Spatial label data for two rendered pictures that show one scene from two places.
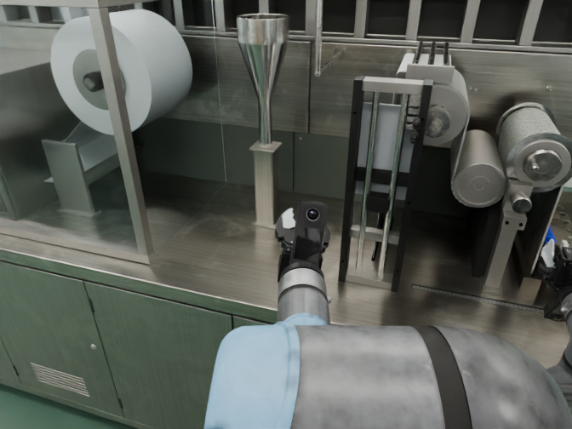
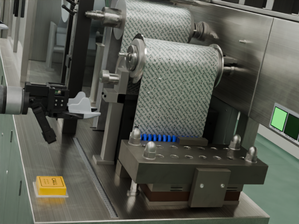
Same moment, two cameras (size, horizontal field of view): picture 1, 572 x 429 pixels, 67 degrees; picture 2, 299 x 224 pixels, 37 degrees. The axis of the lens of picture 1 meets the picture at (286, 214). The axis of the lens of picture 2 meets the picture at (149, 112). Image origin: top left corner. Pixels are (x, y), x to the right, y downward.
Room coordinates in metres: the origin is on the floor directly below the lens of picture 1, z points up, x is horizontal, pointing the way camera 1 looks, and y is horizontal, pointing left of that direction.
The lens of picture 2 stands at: (0.12, -1.64, 1.46)
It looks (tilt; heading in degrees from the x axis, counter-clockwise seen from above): 16 degrees down; 50
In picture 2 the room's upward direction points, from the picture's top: 11 degrees clockwise
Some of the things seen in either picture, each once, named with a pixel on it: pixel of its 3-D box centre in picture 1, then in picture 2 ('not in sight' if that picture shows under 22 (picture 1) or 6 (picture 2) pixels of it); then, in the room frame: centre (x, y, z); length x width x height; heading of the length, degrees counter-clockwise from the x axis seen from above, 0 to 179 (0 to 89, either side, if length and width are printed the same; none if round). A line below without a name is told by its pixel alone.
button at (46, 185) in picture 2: not in sight; (50, 185); (0.65, -0.67, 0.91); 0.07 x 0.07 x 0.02; 72
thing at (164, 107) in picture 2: (543, 195); (172, 110); (1.02, -0.69, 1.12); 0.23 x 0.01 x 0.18; 162
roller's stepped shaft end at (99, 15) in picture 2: (434, 128); (94, 14); (0.92, -0.33, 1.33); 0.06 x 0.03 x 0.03; 162
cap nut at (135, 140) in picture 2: not in sight; (135, 136); (0.88, -0.71, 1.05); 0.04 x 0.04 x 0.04
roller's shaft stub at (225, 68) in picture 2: not in sight; (221, 68); (1.20, -0.68, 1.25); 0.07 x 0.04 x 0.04; 162
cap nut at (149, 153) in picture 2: not in sight; (150, 149); (0.86, -0.81, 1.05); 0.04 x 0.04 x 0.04
